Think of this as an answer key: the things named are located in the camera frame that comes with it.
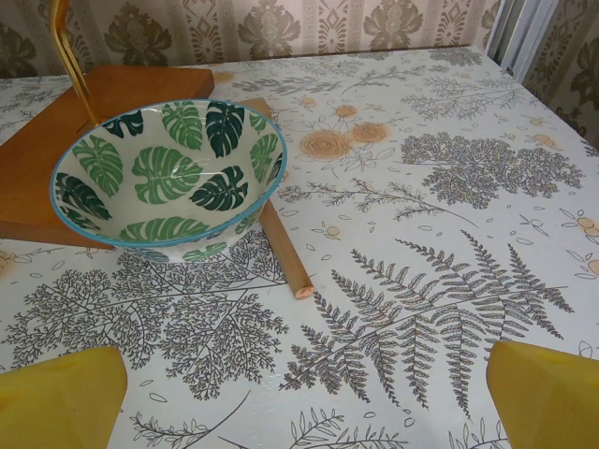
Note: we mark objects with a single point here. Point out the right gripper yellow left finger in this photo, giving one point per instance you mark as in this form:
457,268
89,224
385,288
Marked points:
56,402

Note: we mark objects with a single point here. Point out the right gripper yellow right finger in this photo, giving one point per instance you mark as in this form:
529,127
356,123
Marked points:
547,402

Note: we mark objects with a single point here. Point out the brown wooden rack base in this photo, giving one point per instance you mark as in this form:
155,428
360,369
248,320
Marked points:
37,154

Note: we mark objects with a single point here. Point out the green leaf patterned bowl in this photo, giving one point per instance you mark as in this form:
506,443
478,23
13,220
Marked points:
164,178

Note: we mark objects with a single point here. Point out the floral table cover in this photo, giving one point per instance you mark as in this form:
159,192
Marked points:
421,187

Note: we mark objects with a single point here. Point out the thin wooden stick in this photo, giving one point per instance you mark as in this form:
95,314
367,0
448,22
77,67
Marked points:
285,257

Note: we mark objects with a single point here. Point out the aluminium frame post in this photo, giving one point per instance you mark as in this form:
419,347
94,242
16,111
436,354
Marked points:
510,33

